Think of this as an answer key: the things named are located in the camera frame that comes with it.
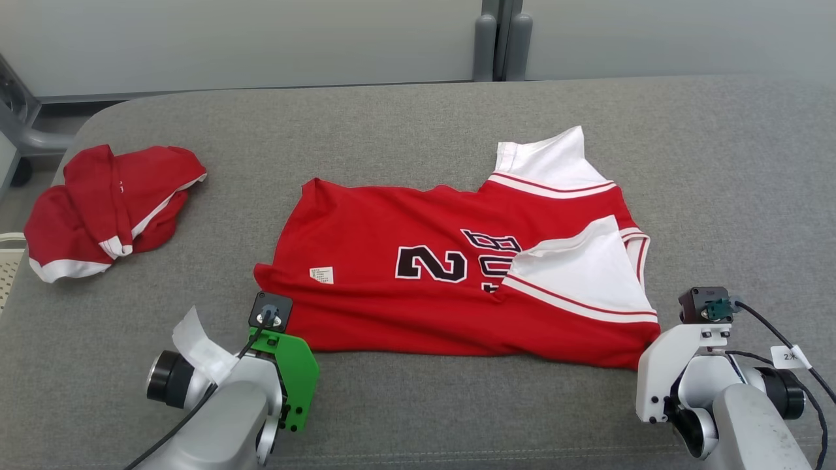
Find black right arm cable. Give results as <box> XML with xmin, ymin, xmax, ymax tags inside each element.
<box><xmin>709</xmin><ymin>297</ymin><xmax>836</xmax><ymax>470</ymax></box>

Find white tape strip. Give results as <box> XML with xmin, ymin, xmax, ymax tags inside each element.
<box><xmin>172</xmin><ymin>305</ymin><xmax>241</xmax><ymax>386</ymax></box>

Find red white sports shorts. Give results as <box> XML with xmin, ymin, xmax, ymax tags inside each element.
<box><xmin>24</xmin><ymin>144</ymin><xmax>208</xmax><ymax>284</ymax></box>

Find white cable tag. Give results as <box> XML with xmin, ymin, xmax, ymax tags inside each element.
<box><xmin>771</xmin><ymin>345</ymin><xmax>812</xmax><ymax>371</ymax></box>

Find cream perforated laundry basket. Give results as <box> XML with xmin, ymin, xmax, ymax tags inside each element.
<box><xmin>0</xmin><ymin>232</ymin><xmax>27</xmax><ymax>314</ymax></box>

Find grey partition frame with caster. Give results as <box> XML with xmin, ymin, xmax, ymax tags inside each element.
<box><xmin>0</xmin><ymin>55</ymin><xmax>76</xmax><ymax>187</ymax></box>

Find red white basketball jersey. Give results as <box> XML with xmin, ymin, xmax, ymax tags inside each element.
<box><xmin>253</xmin><ymin>125</ymin><xmax>662</xmax><ymax>371</ymax></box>

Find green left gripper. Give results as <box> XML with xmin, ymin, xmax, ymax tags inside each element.
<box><xmin>247</xmin><ymin>326</ymin><xmax>321</xmax><ymax>433</ymax></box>

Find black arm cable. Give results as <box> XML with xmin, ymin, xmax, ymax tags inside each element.
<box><xmin>124</xmin><ymin>307</ymin><xmax>283</xmax><ymax>470</ymax></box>
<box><xmin>709</xmin><ymin>297</ymin><xmax>836</xmax><ymax>470</ymax></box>

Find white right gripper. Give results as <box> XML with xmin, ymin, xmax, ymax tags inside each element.
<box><xmin>635</xmin><ymin>322</ymin><xmax>732</xmax><ymax>424</ymax></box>

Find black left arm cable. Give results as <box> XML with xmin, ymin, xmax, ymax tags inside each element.
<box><xmin>124</xmin><ymin>307</ymin><xmax>283</xmax><ymax>470</ymax></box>

